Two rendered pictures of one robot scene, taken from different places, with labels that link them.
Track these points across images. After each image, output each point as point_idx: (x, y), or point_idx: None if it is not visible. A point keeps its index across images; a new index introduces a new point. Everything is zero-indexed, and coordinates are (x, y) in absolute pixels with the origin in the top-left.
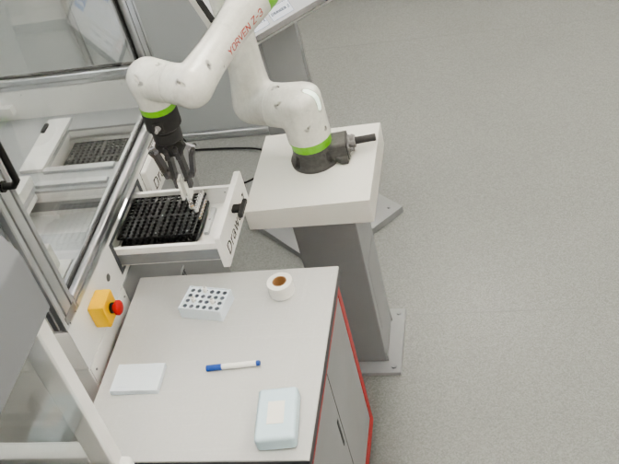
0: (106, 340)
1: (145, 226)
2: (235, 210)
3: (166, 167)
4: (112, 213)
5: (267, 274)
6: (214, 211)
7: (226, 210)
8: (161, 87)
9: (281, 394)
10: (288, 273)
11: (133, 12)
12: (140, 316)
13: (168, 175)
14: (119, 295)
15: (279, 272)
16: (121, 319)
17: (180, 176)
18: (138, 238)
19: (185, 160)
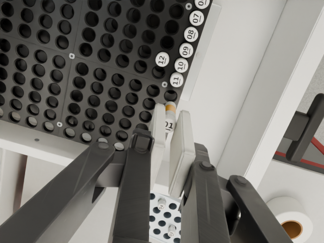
0: (2, 220)
1: (25, 83)
2: (286, 138)
3: (89, 193)
4: None
5: (268, 170)
6: (214, 24)
7: (266, 158)
8: None
9: None
10: (311, 220)
11: None
12: (49, 181)
13: (100, 196)
14: (3, 152)
15: (296, 213)
16: (18, 163)
17: (158, 162)
18: (15, 121)
19: (225, 229)
